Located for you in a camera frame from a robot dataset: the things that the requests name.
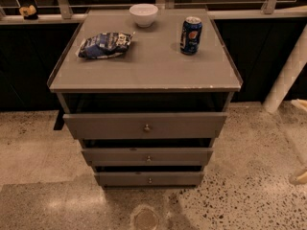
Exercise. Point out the grey top drawer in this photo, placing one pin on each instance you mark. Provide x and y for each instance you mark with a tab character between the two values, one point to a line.
145	125

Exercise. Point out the grey drawer cabinet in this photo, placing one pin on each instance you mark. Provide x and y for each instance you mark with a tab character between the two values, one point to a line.
153	76

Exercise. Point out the white slanted pillar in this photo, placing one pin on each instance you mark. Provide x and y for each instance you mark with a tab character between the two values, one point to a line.
288	75

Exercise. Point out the blue pepsi can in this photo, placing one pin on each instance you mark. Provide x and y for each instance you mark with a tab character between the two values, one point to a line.
190	35

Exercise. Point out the white ceramic bowl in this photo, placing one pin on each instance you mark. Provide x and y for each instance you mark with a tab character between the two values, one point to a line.
144	14

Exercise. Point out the blue chip bag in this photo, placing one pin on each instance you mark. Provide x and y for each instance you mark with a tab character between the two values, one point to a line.
104	45

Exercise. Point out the metal window railing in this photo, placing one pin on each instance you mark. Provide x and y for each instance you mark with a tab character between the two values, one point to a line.
64	4

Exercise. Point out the small yellow black object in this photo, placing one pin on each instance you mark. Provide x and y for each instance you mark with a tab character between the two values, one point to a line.
28	12

